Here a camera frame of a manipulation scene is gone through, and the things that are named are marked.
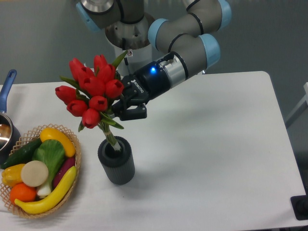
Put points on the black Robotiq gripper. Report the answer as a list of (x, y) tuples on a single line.
[(140, 87)]

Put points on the red tulip bouquet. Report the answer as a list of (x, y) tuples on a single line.
[(91, 93)]

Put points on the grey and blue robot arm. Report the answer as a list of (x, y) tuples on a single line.
[(158, 54)]

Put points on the dark grey ribbed vase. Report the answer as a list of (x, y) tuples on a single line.
[(118, 165)]

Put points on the yellow squash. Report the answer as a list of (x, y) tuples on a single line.
[(55, 134)]

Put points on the purple sweet potato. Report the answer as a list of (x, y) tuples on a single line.
[(68, 163)]

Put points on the green leafy bok choy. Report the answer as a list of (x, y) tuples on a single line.
[(52, 154)]

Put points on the woven wicker basket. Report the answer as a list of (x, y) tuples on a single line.
[(26, 138)]

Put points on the green cucumber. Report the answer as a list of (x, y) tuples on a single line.
[(22, 155)]

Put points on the beige round disc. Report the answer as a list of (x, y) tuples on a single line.
[(34, 173)]

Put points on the yellow bell pepper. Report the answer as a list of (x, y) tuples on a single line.
[(11, 176)]

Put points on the orange fruit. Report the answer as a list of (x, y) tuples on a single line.
[(23, 193)]

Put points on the yellow banana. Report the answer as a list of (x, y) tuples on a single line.
[(52, 200)]

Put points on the black device at table edge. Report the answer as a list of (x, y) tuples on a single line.
[(300, 206)]

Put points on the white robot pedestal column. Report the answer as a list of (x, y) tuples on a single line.
[(132, 38)]

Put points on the blue handled saucepan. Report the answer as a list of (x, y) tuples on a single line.
[(9, 134)]

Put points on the white frame at right edge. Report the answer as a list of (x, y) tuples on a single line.
[(299, 108)]

